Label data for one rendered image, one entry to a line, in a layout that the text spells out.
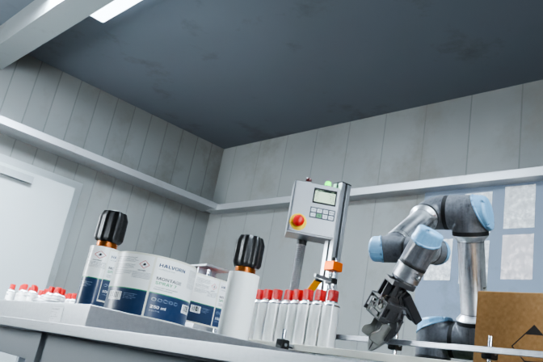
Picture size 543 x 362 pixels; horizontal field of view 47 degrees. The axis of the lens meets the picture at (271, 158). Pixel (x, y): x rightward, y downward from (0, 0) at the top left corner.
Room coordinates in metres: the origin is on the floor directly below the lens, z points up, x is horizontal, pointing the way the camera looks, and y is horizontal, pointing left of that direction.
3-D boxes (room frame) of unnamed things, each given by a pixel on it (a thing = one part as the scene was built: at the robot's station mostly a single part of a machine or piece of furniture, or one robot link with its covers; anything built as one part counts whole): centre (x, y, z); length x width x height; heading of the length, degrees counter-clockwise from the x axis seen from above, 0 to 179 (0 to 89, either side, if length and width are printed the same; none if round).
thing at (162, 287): (1.57, 0.23, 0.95); 0.20 x 0.20 x 0.14
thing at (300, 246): (2.20, -0.16, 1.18); 0.04 x 0.04 x 0.21
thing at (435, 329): (2.15, -0.66, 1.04); 0.13 x 0.12 x 0.14; 56
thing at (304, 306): (1.97, -0.19, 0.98); 0.05 x 0.05 x 0.20
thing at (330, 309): (1.89, -0.26, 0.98); 0.05 x 0.05 x 0.20
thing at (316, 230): (2.14, -0.18, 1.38); 0.17 x 0.10 x 0.19; 90
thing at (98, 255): (1.81, 0.42, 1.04); 0.09 x 0.09 x 0.29
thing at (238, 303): (1.79, 0.01, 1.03); 0.09 x 0.09 x 0.30
